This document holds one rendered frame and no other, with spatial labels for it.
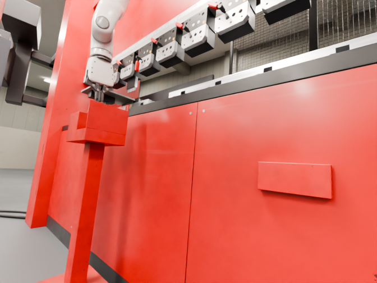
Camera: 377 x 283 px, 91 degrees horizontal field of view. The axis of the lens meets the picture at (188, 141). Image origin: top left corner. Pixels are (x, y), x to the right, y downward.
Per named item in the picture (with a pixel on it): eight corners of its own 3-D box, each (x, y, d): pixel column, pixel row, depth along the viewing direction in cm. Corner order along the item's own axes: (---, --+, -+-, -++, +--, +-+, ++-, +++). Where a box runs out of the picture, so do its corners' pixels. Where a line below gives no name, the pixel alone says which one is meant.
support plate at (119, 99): (80, 92, 112) (81, 90, 112) (120, 105, 132) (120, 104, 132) (93, 85, 101) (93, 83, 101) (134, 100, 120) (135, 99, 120)
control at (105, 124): (65, 141, 79) (72, 101, 81) (102, 146, 91) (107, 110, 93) (84, 140, 66) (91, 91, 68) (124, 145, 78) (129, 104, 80)
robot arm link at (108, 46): (113, 50, 74) (111, 60, 82) (114, 18, 75) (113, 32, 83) (89, 44, 70) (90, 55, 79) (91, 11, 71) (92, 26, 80)
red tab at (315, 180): (257, 189, 47) (257, 161, 48) (260, 188, 48) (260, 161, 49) (331, 199, 37) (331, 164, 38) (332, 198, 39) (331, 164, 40)
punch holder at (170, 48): (155, 62, 107) (157, 36, 109) (166, 68, 113) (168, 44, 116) (173, 53, 97) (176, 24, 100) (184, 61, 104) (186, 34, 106)
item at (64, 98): (24, 220, 167) (66, -5, 198) (114, 209, 230) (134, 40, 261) (30, 228, 150) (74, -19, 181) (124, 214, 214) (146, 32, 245)
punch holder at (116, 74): (106, 86, 146) (109, 66, 148) (116, 89, 152) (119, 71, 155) (115, 81, 136) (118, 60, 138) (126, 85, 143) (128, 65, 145)
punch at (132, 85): (125, 92, 131) (127, 80, 132) (128, 93, 133) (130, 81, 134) (134, 89, 125) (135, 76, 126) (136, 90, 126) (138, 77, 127)
